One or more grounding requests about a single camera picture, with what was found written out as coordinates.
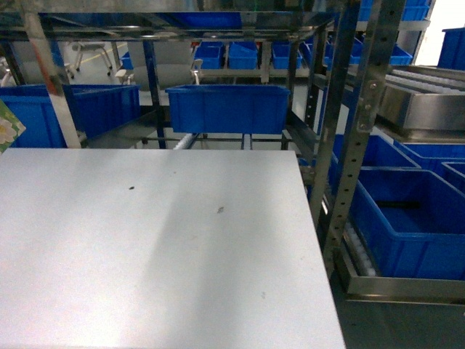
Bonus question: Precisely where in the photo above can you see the flower gift bag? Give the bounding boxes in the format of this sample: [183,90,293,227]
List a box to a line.
[0,101,26,154]

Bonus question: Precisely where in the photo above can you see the blue bin on centre rack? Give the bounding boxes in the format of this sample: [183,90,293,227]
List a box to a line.
[166,84,290,135]

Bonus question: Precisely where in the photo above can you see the large blue bin left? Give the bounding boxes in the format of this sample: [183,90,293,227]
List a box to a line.
[1,84,141,148]

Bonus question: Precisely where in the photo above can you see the blue bin lower right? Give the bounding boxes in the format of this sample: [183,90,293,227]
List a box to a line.
[350,169,464,280]

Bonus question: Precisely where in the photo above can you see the steel rack upright post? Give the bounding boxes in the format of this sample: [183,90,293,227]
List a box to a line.
[323,1,405,262]

